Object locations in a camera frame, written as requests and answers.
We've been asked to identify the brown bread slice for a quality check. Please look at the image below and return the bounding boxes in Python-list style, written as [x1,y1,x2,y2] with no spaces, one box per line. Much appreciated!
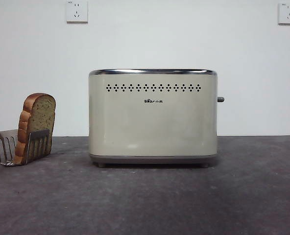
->
[14,93,57,164]

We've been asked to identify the cream two-slot toaster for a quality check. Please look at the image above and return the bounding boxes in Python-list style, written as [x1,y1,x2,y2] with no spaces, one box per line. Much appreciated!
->
[88,69,219,168]

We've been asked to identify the slotted metal bread rack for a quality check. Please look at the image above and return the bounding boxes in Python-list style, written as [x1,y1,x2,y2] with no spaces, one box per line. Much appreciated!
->
[0,129,50,167]

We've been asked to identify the white wall socket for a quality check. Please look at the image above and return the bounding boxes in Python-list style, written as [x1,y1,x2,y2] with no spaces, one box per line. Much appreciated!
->
[66,0,89,24]
[278,2,290,25]

